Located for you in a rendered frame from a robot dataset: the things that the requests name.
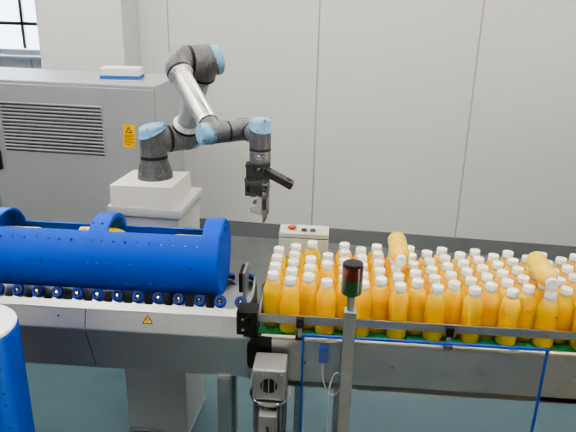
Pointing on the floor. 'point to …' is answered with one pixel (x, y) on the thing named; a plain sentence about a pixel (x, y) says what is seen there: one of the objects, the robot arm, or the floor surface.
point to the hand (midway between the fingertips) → (266, 216)
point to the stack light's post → (346, 369)
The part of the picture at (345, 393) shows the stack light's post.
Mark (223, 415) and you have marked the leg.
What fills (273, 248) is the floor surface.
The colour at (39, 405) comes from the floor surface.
